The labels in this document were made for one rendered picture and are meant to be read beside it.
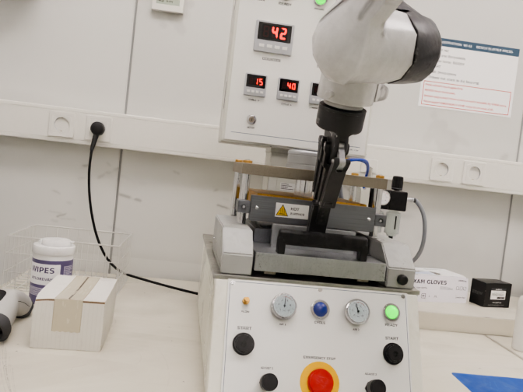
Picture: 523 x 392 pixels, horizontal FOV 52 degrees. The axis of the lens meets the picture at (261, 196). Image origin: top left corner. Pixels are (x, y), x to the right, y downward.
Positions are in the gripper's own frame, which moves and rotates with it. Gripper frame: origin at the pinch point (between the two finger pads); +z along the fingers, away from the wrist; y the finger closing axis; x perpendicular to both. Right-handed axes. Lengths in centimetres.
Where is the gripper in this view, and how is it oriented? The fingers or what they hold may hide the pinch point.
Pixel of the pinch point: (317, 220)
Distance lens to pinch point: 93.0
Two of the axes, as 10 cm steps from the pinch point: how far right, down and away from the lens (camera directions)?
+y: 0.9, 4.0, -9.1
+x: 9.8, 1.0, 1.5
